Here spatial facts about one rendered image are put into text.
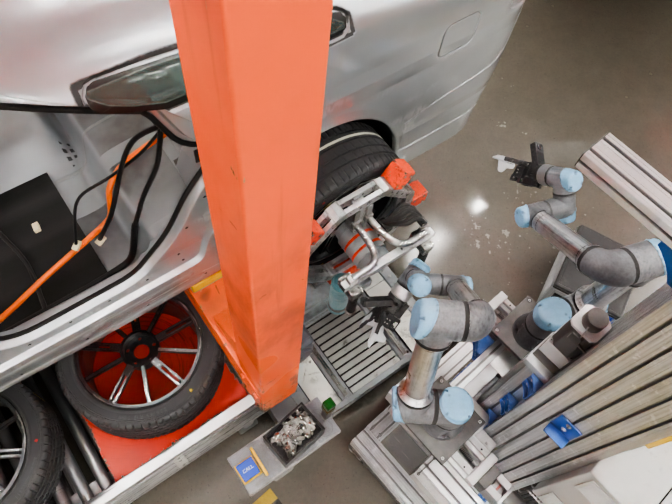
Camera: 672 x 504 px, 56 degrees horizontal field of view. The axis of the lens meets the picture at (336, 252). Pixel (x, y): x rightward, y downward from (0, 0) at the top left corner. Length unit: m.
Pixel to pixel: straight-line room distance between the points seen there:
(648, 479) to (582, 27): 3.45
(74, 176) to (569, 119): 2.92
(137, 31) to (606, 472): 1.71
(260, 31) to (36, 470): 2.16
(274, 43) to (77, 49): 0.87
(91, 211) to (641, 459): 2.12
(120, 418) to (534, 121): 2.93
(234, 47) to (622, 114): 3.84
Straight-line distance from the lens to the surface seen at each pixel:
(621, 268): 2.01
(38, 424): 2.75
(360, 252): 2.41
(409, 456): 2.92
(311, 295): 3.06
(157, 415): 2.64
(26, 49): 1.64
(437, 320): 1.77
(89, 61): 1.65
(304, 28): 0.86
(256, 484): 2.61
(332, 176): 2.25
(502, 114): 4.16
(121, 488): 2.74
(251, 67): 0.85
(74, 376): 2.76
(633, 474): 2.08
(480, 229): 3.65
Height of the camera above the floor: 3.04
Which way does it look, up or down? 63 degrees down
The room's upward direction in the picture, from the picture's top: 10 degrees clockwise
